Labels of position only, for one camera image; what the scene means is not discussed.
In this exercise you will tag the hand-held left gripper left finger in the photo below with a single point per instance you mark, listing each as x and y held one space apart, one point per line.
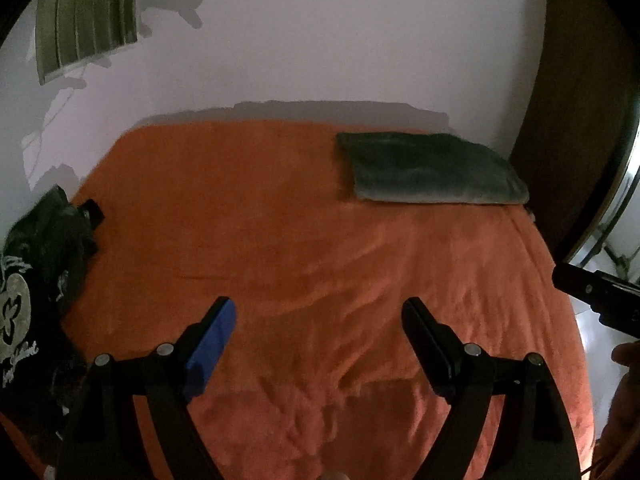
212 345

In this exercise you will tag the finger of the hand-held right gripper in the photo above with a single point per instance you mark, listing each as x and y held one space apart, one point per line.
575 281

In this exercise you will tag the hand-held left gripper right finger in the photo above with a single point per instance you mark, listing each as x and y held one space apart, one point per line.
430 342

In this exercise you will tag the green fleece robe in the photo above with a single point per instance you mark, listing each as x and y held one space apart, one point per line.
430 170

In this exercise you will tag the person's right hand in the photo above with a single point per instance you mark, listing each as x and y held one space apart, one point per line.
625 400

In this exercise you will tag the framed mirror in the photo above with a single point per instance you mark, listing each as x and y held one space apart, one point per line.
617 220

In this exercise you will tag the orange bed blanket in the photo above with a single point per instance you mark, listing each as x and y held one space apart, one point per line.
300 235

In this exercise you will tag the dark crumpled garment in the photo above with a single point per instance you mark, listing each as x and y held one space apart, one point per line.
50 240

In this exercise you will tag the brown wooden wardrobe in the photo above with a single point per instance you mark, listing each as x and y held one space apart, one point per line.
575 85

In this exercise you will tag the barred window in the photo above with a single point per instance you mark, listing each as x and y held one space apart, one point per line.
87 20

